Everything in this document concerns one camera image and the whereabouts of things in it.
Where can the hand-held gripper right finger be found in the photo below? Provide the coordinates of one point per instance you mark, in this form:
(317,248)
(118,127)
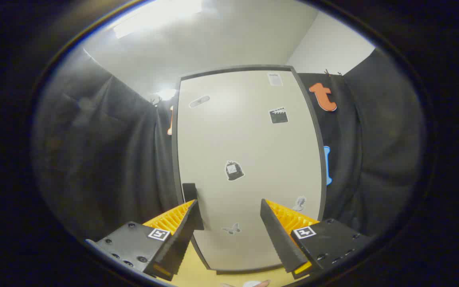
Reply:
(279,239)

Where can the white shoe cabinet door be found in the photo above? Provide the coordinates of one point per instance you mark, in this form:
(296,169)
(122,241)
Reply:
(245,139)

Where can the grey shoe cabinet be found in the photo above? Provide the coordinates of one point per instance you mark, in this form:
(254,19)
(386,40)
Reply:
(233,69)

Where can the black backdrop cloth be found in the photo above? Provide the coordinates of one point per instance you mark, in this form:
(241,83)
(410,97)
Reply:
(106,159)

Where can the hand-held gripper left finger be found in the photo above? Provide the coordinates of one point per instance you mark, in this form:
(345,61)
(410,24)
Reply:
(181,243)

